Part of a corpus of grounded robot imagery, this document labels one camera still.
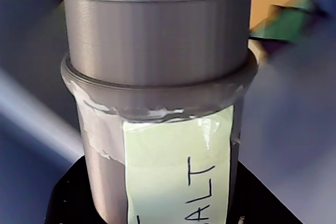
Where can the gray salt shaker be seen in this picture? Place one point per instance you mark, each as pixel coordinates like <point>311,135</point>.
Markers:
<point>157,51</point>

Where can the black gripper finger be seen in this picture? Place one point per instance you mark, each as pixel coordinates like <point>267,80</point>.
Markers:
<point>257,203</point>
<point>71,197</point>

